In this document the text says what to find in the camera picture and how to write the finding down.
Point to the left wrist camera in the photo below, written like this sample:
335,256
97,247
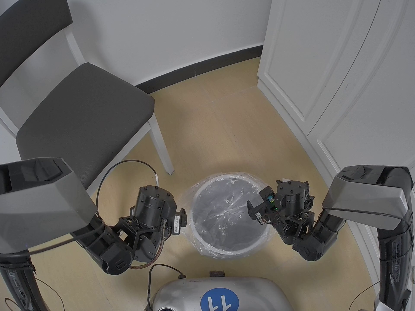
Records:
169,212

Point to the black plastic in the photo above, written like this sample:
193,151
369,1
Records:
308,193

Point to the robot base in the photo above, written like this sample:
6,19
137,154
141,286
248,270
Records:
220,290

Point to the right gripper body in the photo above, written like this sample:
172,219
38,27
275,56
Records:
259,219

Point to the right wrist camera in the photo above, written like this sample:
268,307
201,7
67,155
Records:
267,196

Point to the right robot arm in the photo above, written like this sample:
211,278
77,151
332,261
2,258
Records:
366,193

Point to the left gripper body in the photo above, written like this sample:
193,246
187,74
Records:
177,225

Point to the clear plastic bag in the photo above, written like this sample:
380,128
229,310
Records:
186,206

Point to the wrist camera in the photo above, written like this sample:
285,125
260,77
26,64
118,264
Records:
169,212
267,196

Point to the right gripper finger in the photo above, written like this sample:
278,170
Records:
253,211

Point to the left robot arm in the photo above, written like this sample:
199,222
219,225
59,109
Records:
42,202

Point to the white trash bin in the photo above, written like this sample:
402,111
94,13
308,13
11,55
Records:
227,251

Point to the grey cushioned white chair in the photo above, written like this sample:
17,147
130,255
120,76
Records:
81,109

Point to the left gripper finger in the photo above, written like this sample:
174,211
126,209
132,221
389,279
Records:
183,219

